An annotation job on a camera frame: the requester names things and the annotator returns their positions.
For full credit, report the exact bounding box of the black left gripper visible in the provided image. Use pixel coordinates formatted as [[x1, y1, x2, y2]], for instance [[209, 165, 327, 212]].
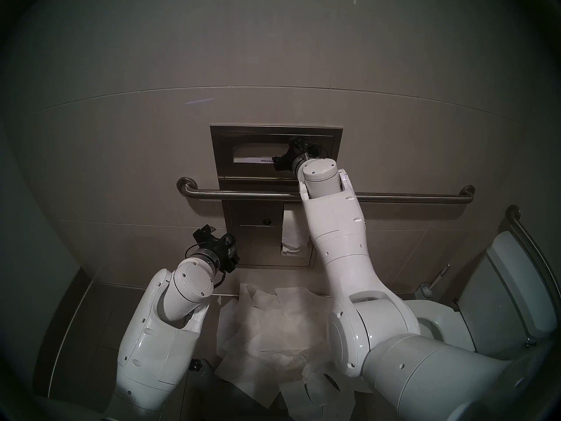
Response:
[[193, 225, 240, 274]]

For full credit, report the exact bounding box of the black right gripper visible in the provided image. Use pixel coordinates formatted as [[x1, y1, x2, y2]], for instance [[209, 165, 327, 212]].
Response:
[[272, 136, 314, 172]]

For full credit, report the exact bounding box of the crumpled paper seat cover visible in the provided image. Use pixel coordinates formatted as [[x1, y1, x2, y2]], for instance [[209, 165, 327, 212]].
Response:
[[239, 283, 281, 320], [274, 286, 329, 315]]

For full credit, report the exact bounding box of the white toilet paper roll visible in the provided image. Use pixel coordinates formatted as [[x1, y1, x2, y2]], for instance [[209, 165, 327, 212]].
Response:
[[281, 209, 309, 256]]

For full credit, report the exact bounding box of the heap of paper seat covers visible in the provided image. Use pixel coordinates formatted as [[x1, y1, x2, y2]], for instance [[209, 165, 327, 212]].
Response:
[[219, 293, 334, 372]]

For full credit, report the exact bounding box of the large flat paper seat cover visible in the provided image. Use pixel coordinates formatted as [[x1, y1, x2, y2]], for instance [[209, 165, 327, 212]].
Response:
[[213, 354, 281, 410]]

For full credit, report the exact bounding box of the seat cover with oval cutout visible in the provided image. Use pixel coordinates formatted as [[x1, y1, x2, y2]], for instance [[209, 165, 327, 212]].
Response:
[[280, 363, 355, 418]]

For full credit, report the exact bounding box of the toilet brush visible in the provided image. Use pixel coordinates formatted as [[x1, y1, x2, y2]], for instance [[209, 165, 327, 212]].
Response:
[[420, 264, 452, 296]]

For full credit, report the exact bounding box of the white toilet seat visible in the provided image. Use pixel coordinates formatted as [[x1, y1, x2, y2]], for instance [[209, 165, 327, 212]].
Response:
[[405, 300, 465, 350]]

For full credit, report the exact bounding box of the white ceramic toilet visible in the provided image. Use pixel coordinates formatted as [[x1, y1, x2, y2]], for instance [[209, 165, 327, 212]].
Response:
[[405, 231, 558, 359]]

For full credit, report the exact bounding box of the long steel grab bar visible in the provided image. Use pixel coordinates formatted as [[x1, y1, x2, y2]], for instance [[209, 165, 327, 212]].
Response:
[[177, 177, 476, 203]]

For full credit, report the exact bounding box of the short steel grab bar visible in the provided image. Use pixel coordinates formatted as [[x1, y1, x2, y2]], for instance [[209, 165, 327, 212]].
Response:
[[505, 204, 557, 285]]

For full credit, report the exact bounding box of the stainless steel wall dispenser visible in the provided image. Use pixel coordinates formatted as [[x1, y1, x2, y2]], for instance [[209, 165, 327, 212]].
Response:
[[209, 125, 344, 268]]

